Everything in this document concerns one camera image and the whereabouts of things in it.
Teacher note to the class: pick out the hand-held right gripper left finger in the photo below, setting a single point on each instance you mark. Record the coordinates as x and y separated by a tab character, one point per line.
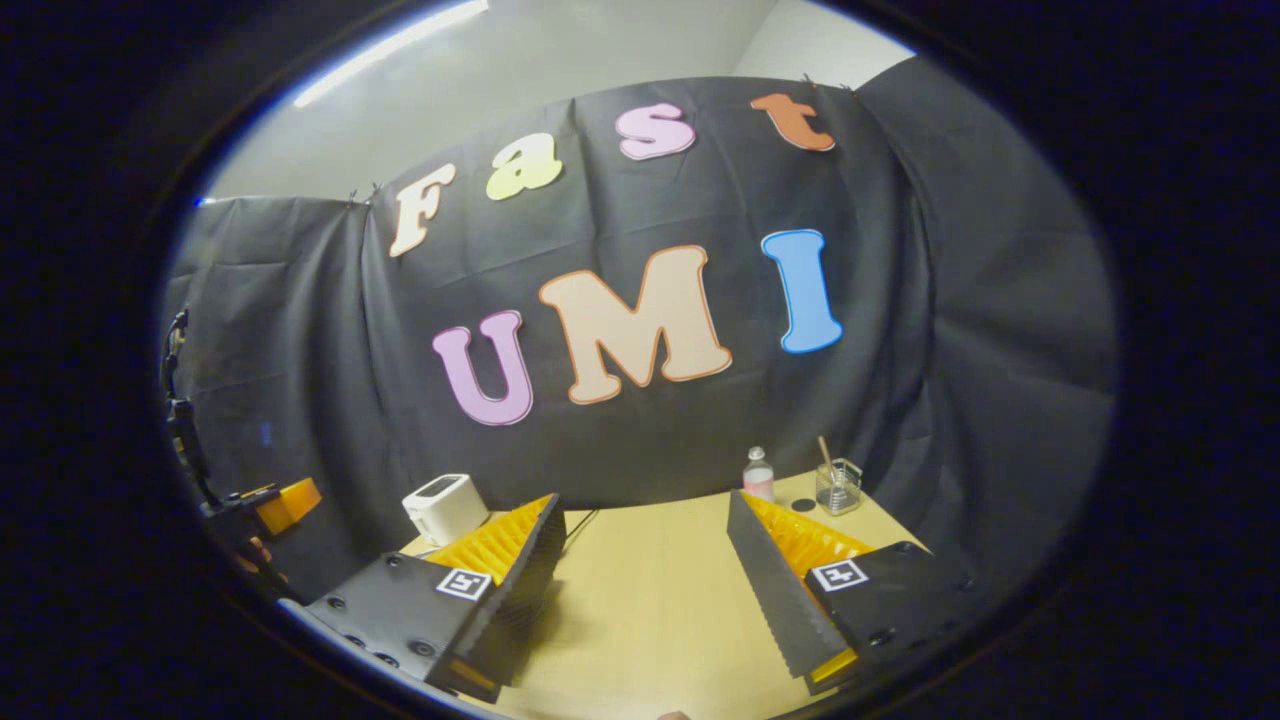
525	590

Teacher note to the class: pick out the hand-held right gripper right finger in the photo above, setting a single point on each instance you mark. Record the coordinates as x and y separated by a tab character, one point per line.
770	590

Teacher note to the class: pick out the clear glass jar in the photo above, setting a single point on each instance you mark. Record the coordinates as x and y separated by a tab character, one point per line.
840	490

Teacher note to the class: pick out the black backdrop cloth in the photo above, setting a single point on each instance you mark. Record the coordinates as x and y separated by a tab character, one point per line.
900	300

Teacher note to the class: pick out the white toaster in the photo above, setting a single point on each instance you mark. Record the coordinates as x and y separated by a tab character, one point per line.
445	510

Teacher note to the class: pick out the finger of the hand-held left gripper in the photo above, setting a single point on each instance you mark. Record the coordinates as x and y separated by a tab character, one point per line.
290	505

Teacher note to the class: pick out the pink label bottle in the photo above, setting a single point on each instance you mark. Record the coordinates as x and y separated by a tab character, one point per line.
759	480

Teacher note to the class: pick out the wooden stick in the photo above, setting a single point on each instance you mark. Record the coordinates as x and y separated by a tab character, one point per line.
826	455

